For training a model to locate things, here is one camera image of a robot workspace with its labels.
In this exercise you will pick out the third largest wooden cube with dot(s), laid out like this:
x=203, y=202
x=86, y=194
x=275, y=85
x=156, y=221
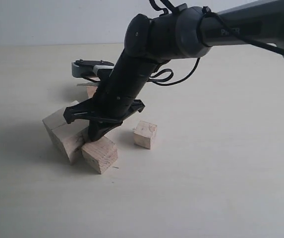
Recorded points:
x=100, y=155

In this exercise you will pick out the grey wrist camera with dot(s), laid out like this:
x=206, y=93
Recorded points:
x=89, y=68

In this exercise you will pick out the second largest wooden cube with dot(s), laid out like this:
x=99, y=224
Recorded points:
x=91, y=87

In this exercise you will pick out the smallest wooden cube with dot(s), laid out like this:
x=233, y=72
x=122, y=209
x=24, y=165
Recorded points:
x=144, y=134

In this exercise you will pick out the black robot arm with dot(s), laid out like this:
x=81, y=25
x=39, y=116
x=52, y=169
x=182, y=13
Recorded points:
x=179, y=32

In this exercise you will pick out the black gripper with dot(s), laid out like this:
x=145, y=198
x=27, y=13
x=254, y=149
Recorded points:
x=114, y=96

